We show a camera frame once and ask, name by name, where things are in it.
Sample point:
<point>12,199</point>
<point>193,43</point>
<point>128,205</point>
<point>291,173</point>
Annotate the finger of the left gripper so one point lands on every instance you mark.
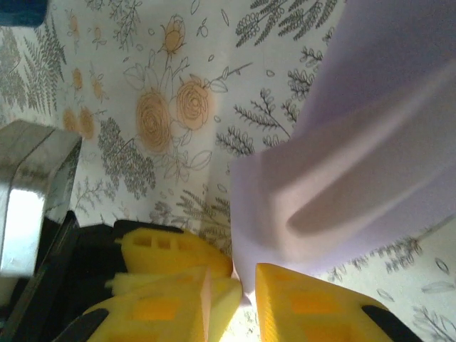
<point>171,254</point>
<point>149,280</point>

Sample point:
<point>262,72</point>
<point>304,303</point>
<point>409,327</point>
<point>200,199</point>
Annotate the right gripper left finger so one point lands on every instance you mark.
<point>160,313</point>

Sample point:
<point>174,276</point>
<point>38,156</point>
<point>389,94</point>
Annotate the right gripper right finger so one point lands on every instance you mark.
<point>313,313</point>

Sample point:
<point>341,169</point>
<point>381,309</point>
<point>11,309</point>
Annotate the dark blue mug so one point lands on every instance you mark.
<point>21,10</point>

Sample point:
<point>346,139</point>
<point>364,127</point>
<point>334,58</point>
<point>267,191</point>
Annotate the lavender paper sheet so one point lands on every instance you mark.
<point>356,142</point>

